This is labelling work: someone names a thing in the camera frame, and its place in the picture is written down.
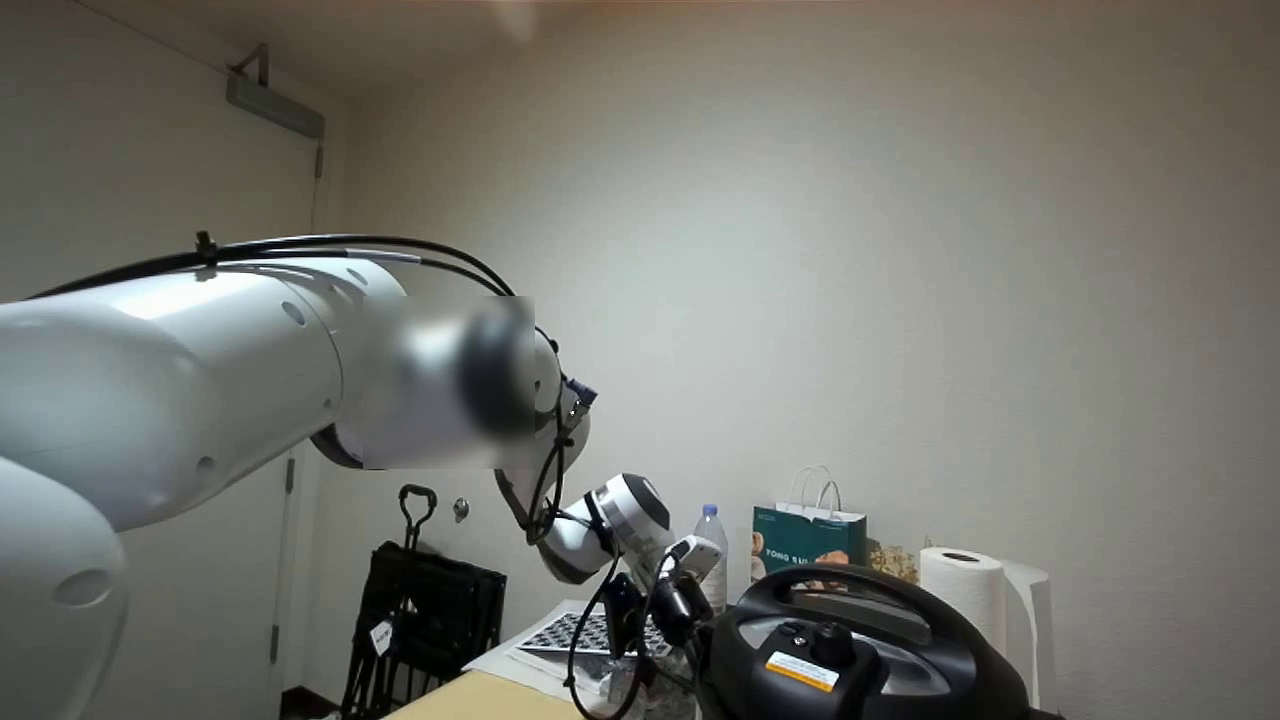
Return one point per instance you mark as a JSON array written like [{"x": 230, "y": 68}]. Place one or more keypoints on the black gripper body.
[{"x": 677, "y": 611}]

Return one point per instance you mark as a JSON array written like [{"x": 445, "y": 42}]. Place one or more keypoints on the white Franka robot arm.
[{"x": 186, "y": 387}]

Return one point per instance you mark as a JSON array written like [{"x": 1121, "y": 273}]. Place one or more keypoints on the steel cooker with black lid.
[{"x": 866, "y": 653}]

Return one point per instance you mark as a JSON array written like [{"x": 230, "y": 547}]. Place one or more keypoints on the grey door closer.
[{"x": 275, "y": 103}]

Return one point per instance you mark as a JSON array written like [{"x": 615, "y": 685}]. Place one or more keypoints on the clear plastic water bottle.
[{"x": 718, "y": 542}]

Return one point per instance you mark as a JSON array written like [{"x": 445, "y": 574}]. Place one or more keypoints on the black-white patterned flat box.
[{"x": 551, "y": 635}]

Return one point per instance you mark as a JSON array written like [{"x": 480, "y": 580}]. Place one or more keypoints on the green paper gift bag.
[{"x": 804, "y": 538}]

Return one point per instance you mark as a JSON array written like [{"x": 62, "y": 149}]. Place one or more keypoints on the white flat printed sheet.
[{"x": 513, "y": 662}]

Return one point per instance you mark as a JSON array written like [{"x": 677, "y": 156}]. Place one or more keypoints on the yellowish snack bag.
[{"x": 891, "y": 561}]

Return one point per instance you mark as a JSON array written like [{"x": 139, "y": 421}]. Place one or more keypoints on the white paper towel roll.
[{"x": 956, "y": 586}]

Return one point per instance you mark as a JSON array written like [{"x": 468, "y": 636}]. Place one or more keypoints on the small wall hook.
[{"x": 461, "y": 511}]

